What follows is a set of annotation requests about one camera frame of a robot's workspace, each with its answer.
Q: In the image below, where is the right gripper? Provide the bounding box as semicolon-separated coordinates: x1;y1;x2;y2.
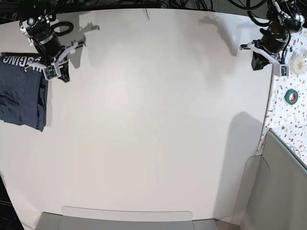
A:
24;41;85;82

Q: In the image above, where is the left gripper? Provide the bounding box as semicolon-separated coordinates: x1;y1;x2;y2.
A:
239;40;281;71

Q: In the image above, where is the blue t-shirt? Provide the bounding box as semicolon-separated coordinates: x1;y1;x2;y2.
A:
0;55;48;131

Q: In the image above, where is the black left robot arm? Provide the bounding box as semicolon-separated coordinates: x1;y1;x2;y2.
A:
240;0;305;70

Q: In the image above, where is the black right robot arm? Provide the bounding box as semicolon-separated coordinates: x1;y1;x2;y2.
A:
20;0;85;82

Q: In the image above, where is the clear tape dispenser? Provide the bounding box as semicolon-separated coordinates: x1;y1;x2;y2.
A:
288;49;307;76

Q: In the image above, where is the green tape roll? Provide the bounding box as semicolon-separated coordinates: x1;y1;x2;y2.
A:
284;89;298;105

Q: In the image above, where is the terrazzo patterned side board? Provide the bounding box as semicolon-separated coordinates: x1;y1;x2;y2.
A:
257;29;307;163

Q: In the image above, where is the grey plastic bin right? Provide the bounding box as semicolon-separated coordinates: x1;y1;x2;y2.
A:
230;131;307;230

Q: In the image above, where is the grey plastic tray front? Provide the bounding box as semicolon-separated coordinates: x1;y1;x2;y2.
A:
36;206;218;230

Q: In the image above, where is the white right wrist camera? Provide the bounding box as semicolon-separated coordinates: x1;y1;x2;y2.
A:
43;65;61;81

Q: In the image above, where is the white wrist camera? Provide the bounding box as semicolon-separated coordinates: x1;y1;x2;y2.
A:
43;65;61;81
273;64;289;77

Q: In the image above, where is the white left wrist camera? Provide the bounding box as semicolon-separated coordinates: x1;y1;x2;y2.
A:
273;64;289;77

